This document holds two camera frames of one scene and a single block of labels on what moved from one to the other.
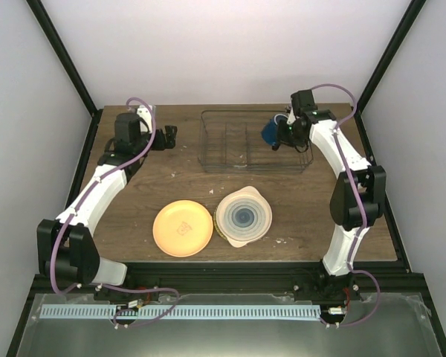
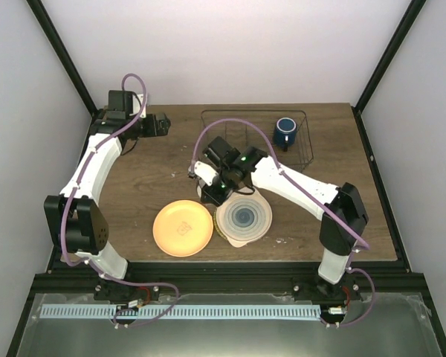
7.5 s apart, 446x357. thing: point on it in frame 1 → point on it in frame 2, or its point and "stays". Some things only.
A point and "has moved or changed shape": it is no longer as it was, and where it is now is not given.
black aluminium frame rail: (247, 280) stays
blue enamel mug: (269, 131) has moved or changed shape
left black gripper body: (159, 145) → (151, 131)
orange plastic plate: (183, 228) stays
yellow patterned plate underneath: (215, 224) stays
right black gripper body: (290, 137) → (220, 196)
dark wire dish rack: (232, 141) stays
